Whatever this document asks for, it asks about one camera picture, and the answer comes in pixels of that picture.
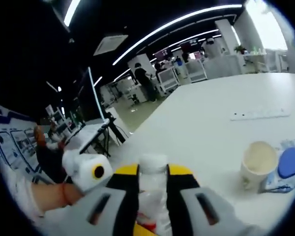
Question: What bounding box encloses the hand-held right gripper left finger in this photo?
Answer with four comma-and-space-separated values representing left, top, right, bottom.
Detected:
61, 163, 140, 236

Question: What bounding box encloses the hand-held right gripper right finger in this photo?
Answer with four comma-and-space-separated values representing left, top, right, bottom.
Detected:
166, 164, 246, 236

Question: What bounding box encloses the ceiling air conditioner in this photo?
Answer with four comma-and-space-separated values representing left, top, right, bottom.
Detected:
93, 34, 129, 57

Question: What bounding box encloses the long ceiling light strip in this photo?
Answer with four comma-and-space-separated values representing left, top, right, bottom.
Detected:
112, 4, 244, 66

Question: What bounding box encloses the laptop stand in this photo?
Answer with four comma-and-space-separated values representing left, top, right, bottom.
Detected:
93, 112, 126, 158

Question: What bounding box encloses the potted plant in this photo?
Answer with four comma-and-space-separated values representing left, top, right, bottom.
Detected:
233, 44, 248, 55

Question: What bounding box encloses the clear plastic bottle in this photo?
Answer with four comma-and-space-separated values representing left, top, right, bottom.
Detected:
136, 153, 173, 236

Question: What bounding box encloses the silver laptop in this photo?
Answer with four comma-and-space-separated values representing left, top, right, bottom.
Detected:
63, 66, 109, 153

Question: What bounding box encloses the short ceiling light strip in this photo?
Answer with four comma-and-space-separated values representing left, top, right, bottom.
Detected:
63, 0, 82, 27

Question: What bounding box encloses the wet wipes pack blue lid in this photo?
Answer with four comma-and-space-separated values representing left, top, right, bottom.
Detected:
260, 139, 295, 194

